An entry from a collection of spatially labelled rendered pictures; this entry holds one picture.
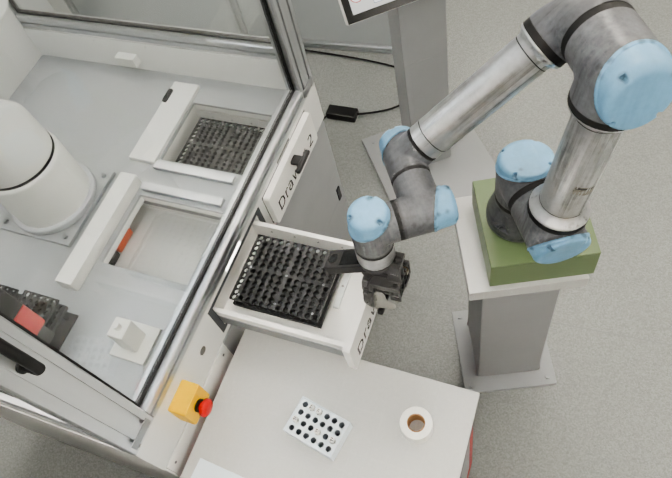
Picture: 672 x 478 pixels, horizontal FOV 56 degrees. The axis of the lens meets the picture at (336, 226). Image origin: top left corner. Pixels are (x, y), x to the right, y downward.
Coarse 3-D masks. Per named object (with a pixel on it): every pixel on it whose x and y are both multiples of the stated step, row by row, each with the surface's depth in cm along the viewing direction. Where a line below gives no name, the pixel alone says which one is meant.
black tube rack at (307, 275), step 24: (264, 240) 153; (264, 264) 150; (288, 264) 148; (312, 264) 147; (240, 288) 147; (264, 288) 146; (288, 288) 145; (312, 288) 144; (264, 312) 147; (288, 312) 142; (312, 312) 141
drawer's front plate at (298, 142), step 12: (300, 120) 168; (300, 132) 166; (312, 132) 173; (288, 144) 164; (300, 144) 167; (312, 144) 175; (288, 156) 162; (288, 168) 163; (276, 180) 158; (288, 180) 165; (276, 192) 159; (288, 192) 166; (276, 204) 161; (276, 216) 162
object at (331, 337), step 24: (288, 240) 158; (312, 240) 153; (336, 240) 150; (240, 264) 156; (336, 288) 150; (360, 288) 149; (216, 312) 146; (240, 312) 151; (336, 312) 147; (288, 336) 142; (312, 336) 138; (336, 336) 144
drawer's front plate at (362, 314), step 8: (360, 304) 137; (360, 312) 136; (368, 312) 140; (352, 320) 135; (360, 320) 135; (352, 328) 134; (360, 328) 136; (352, 336) 133; (360, 336) 138; (344, 344) 132; (352, 344) 133; (360, 344) 139; (344, 352) 132; (352, 352) 134; (352, 360) 136
